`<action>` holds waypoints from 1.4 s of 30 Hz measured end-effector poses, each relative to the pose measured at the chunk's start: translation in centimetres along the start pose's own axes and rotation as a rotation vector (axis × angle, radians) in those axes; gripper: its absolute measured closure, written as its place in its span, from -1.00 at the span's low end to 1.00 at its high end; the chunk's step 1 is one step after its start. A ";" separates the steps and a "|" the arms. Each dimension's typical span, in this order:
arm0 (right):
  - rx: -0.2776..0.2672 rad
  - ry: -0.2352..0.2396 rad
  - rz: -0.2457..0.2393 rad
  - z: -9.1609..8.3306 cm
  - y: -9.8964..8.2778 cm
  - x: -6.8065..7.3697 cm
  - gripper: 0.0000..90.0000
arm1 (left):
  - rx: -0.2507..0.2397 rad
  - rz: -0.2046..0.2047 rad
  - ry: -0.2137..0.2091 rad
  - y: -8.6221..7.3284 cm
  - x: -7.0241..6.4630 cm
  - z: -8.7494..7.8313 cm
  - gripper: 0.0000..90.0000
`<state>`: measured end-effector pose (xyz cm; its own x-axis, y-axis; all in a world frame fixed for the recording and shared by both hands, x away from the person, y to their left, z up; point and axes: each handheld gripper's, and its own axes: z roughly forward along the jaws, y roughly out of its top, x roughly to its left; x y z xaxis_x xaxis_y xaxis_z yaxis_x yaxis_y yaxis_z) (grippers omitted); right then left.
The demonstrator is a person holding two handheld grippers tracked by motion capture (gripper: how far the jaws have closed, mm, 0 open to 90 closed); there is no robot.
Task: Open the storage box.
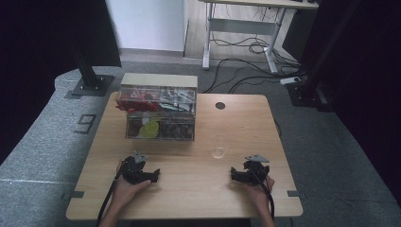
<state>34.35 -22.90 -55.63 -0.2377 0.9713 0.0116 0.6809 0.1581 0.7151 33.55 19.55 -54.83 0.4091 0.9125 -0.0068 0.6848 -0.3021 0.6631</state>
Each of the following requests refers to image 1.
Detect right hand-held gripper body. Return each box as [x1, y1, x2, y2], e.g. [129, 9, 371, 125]
[241, 153, 271, 186]

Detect person's right hand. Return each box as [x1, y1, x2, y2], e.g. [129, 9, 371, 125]
[243, 175, 276, 207]

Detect black floor cables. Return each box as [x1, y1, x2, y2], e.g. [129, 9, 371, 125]
[201, 6, 308, 95]

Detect white panel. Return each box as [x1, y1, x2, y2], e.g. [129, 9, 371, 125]
[104, 0, 190, 53]

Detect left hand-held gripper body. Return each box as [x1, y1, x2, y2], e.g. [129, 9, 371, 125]
[121, 150, 159, 185]

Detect right hand-held gripper black cable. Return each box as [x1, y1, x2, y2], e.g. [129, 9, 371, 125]
[250, 168, 276, 221]

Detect pile of tea bags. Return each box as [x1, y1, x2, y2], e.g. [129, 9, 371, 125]
[160, 120, 194, 140]

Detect dark curtain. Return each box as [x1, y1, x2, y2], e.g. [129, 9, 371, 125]
[299, 0, 401, 202]
[0, 0, 123, 165]

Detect pile of silver packets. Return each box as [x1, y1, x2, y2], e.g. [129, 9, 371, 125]
[159, 88, 197, 112]

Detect black metal stand with base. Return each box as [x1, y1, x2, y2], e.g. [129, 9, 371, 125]
[70, 44, 115, 97]
[286, 0, 363, 112]

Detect clear glass cup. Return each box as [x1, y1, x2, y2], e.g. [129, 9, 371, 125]
[211, 133, 228, 160]

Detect clear drawer with capsules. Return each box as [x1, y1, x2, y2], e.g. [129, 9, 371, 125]
[125, 111, 196, 142]

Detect hand-held gripper black cable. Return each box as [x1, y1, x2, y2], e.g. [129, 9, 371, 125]
[95, 164, 127, 227]
[250, 168, 276, 221]

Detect clear drawer with red packets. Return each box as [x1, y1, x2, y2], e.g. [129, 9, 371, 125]
[116, 85, 198, 115]

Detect person's left hand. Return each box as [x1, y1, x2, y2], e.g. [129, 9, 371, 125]
[111, 161, 153, 207]

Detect left hand-held gripper black cable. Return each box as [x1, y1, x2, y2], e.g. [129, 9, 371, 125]
[95, 164, 127, 227]

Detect clear organizer with wooden top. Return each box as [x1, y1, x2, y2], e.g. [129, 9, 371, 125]
[118, 72, 199, 142]

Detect pile of red packets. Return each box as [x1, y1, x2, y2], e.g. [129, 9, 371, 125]
[115, 88, 161, 114]

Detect white power strip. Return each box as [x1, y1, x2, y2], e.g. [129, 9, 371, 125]
[279, 76, 303, 86]

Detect black tape floor marking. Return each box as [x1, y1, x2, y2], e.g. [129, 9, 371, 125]
[73, 113, 97, 135]

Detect white desk with metal legs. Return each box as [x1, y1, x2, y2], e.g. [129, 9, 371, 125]
[198, 0, 320, 76]

